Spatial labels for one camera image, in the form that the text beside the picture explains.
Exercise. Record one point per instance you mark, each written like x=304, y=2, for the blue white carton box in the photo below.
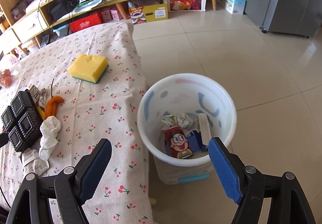
x=235, y=3

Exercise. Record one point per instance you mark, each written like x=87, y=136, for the shrivelled orange pepper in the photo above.
x=51, y=107

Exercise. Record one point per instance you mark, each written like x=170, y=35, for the small white cabinet drawer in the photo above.
x=29, y=25

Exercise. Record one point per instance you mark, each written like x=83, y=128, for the blue paper carton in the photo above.
x=195, y=141

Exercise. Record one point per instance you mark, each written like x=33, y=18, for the green white bag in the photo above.
x=89, y=3

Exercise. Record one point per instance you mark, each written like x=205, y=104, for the pink dotted box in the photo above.
x=117, y=14
x=106, y=15

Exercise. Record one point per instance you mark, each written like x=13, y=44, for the white tissue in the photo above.
x=50, y=128

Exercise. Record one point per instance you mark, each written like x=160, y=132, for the glass teapot with wooden lid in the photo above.
x=12, y=60

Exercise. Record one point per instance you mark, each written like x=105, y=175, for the red gift box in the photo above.
x=85, y=23

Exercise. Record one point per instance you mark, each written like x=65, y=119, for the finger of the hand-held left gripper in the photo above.
x=3, y=139

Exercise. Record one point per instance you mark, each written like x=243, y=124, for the white paper ball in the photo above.
x=176, y=119

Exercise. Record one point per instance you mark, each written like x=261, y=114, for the wooden tv cabinet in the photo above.
x=214, y=0

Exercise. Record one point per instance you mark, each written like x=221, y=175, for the yellow cardboard box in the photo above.
x=157, y=12

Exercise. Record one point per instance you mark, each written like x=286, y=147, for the red cartoon drink can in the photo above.
x=178, y=143

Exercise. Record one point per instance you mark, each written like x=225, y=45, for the clear storage box blue latch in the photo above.
x=171, y=176

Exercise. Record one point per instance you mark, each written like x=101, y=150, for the black set-top device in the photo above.
x=63, y=8

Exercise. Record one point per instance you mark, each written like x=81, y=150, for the black plastic cell tray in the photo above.
x=22, y=123

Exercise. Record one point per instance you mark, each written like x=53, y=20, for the yellow green sponge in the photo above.
x=88, y=66

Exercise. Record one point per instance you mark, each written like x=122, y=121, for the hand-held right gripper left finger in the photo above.
x=95, y=171

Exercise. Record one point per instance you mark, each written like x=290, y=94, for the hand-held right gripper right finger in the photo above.
x=224, y=173

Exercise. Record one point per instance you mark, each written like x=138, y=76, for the wooden open shelf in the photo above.
x=8, y=0

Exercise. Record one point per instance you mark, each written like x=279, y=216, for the white plastic bucket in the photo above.
x=151, y=103

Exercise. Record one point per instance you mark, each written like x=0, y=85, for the small white black carton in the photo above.
x=35, y=93

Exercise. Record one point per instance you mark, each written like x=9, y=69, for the cherry print tablecloth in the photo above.
x=100, y=98

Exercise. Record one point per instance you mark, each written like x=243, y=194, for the printed wrapper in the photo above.
x=35, y=163

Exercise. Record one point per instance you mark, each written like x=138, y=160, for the colourful lion mask toy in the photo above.
x=137, y=15

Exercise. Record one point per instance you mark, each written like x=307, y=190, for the orange fruit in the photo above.
x=5, y=81
x=6, y=73

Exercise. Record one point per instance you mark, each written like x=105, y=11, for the fish print storage box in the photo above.
x=186, y=2

